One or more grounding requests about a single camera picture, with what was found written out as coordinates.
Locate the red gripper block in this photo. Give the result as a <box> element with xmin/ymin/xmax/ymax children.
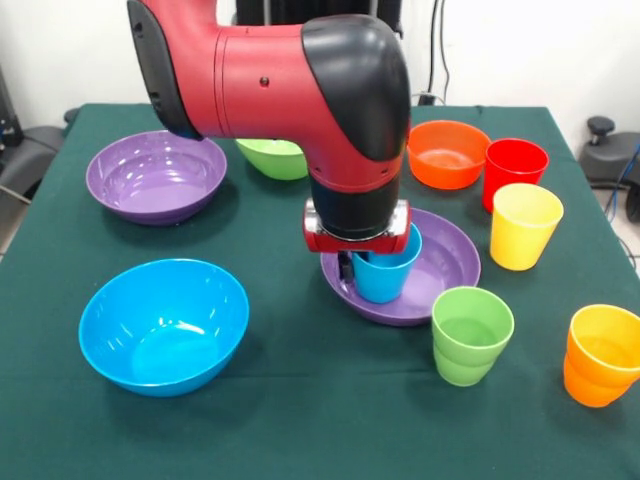
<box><xmin>302</xmin><ymin>199</ymin><xmax>414</xmax><ymax>281</ymax></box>

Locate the blue plastic cup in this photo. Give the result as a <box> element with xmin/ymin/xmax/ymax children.
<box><xmin>349</xmin><ymin>223</ymin><xmax>424</xmax><ymax>305</ymax></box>

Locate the shallow purple plastic bowl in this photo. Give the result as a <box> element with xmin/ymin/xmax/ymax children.
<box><xmin>319</xmin><ymin>207</ymin><xmax>482</xmax><ymax>328</ymax></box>

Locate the green plastic cup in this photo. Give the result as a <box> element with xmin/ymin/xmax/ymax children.
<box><xmin>431</xmin><ymin>286</ymin><xmax>516</xmax><ymax>387</ymax></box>

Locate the green plastic bowl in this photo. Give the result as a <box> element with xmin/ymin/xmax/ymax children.
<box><xmin>234</xmin><ymin>138</ymin><xmax>310</xmax><ymax>181</ymax></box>

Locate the orange-red plastic bowl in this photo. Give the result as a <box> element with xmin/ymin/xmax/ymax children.
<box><xmin>407</xmin><ymin>119</ymin><xmax>493</xmax><ymax>191</ymax></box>

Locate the dark green tablecloth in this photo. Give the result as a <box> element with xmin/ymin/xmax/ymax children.
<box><xmin>0</xmin><ymin>103</ymin><xmax>640</xmax><ymax>480</ymax></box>

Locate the yellow plastic cup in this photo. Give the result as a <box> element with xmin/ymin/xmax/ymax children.
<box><xmin>489</xmin><ymin>182</ymin><xmax>565</xmax><ymax>272</ymax></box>

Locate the red plastic cup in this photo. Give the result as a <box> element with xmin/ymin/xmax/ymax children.
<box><xmin>482</xmin><ymin>138</ymin><xmax>550</xmax><ymax>214</ymax></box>

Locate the blue plastic bowl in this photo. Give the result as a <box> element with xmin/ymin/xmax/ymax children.
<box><xmin>78</xmin><ymin>258</ymin><xmax>251</xmax><ymax>399</ymax></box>

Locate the deep purple plastic bowl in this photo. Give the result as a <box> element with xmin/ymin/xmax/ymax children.
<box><xmin>85</xmin><ymin>130</ymin><xmax>228</xmax><ymax>227</ymax></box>

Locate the orange plastic cup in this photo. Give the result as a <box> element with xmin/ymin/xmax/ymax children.
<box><xmin>563</xmin><ymin>303</ymin><xmax>640</xmax><ymax>409</ymax></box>

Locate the black wall cable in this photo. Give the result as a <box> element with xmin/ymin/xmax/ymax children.
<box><xmin>428</xmin><ymin>0</ymin><xmax>454</xmax><ymax>106</ymax></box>

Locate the grey pedestal foot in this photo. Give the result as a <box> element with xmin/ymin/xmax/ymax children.
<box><xmin>579</xmin><ymin>116</ymin><xmax>640</xmax><ymax>224</ymax></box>
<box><xmin>0</xmin><ymin>125</ymin><xmax>66</xmax><ymax>201</ymax></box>

